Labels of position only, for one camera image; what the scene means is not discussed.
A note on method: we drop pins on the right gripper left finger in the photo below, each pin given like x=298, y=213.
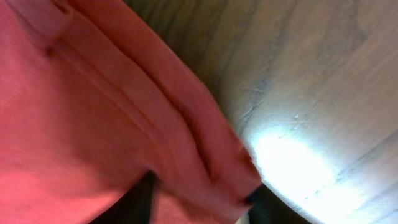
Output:
x=134, y=207

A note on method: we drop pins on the red t-shirt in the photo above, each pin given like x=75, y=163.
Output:
x=91, y=101

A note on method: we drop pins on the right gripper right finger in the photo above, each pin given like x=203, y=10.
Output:
x=267, y=208

